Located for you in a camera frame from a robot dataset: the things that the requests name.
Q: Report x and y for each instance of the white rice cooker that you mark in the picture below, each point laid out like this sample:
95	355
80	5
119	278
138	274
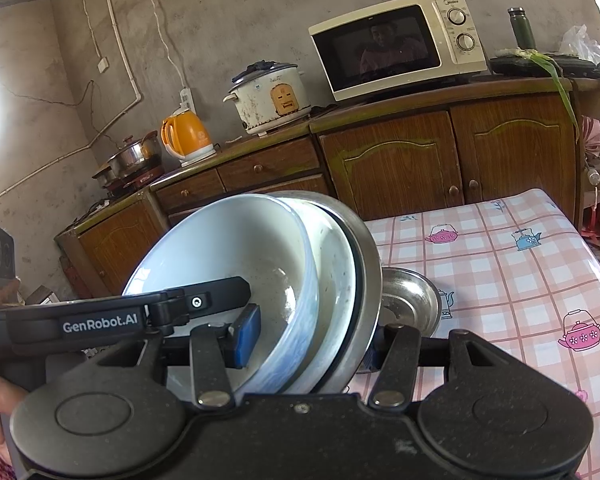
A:
270	100

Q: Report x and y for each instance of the white power strip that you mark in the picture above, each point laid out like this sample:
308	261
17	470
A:
187	99

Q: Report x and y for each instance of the clear plastic bag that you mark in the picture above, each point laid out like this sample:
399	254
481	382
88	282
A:
585	45

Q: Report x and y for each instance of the cream microwave oven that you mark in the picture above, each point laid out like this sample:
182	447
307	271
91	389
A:
395	45

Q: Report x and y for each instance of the green leaf stalk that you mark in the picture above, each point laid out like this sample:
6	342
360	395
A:
565	95

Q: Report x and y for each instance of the red electric cooker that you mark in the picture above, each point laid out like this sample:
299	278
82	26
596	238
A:
135	182

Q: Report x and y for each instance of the steel pan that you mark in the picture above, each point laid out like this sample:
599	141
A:
102	176

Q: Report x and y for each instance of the black tray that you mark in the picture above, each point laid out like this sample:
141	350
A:
520	65

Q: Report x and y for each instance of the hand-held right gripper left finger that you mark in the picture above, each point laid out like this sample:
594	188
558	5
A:
246	335

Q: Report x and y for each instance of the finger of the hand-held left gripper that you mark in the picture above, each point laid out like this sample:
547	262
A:
200	301

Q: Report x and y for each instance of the wooden two-door cabinet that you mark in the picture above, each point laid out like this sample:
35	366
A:
480	150

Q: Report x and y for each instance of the blue patterned white bowl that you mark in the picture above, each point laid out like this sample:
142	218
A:
230	245

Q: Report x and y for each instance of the green thermos bottle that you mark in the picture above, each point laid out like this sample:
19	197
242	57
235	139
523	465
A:
521	30

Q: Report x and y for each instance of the small steel bowl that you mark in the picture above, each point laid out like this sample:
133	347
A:
410	300

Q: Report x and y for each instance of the wooden cabinet with drawers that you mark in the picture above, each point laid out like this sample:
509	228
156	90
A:
250	170

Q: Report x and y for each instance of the orange electric kettle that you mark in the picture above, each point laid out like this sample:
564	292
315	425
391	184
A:
187	135

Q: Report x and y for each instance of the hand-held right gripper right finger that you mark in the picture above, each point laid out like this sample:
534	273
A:
400	355

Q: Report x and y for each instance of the white wall socket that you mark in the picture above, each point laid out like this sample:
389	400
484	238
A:
104	65

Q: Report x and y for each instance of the white wall pipe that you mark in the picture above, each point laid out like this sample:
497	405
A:
114	20

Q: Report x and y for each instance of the wooden corner cabinet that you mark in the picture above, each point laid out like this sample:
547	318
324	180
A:
110	245

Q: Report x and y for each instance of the plain white bowl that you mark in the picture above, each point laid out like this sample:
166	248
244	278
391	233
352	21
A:
337	280

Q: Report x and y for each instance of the steel cooking pot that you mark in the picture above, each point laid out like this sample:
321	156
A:
132	157

